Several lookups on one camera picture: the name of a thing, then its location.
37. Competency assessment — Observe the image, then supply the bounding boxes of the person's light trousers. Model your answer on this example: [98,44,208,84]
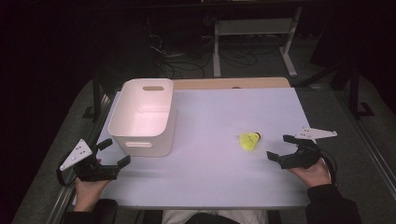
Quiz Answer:
[161,209,271,224]

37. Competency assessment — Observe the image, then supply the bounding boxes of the white metal desk frame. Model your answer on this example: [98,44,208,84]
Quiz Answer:
[212,6,304,78]

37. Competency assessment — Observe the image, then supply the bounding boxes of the left hand-held gripper black cable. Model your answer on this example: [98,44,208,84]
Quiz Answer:
[55,153,78,189]

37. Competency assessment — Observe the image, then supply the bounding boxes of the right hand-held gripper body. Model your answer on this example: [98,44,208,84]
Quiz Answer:
[279,126,338,171]

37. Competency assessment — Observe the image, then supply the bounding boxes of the white plastic storage bin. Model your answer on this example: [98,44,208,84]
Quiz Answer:
[107,77,177,158]

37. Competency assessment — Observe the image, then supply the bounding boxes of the person's left hand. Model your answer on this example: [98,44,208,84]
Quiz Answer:
[74,158,110,200]

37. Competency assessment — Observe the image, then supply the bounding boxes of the white table mat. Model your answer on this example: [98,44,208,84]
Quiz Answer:
[72,87,315,209]

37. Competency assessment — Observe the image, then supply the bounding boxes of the right hand-held gripper black cable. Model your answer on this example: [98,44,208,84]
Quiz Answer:
[318,148,339,188]

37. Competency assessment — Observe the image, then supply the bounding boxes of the yellow shuttlecock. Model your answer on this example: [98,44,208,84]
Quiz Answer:
[238,132,262,152]

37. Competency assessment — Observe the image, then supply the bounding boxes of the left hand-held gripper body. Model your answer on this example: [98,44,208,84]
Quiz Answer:
[59,138,121,183]

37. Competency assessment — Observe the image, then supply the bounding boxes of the person's right hand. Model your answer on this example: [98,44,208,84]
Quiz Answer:
[286,157,332,189]

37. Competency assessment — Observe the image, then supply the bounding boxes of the hand-held gripper black cable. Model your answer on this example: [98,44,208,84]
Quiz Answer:
[318,148,339,188]
[55,153,78,189]

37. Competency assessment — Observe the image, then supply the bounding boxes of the tangle of black floor cables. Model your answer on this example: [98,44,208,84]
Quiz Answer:
[144,18,281,80]

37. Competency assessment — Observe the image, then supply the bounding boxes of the aluminium rail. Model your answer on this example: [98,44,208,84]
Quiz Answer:
[334,91,396,201]
[46,92,115,224]

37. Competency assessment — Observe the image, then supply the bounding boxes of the black metal stand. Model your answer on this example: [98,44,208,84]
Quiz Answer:
[81,72,105,123]
[347,60,376,121]

